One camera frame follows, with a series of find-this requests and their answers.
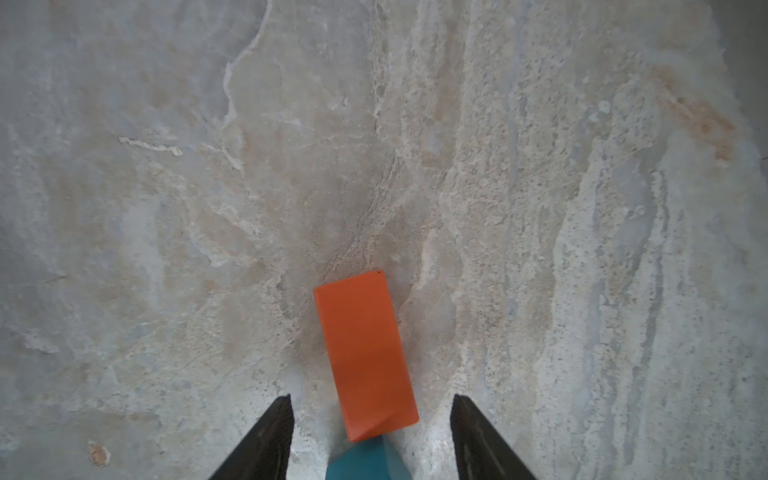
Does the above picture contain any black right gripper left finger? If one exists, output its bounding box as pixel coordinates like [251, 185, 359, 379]
[210, 395, 295, 480]

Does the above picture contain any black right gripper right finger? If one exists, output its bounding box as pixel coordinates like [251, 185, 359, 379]
[450, 394, 535, 480]

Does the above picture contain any teal cube block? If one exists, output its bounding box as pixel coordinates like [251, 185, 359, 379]
[325, 436, 412, 480]

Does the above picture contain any orange-red rectangular block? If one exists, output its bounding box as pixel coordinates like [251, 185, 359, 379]
[314, 270, 419, 442]

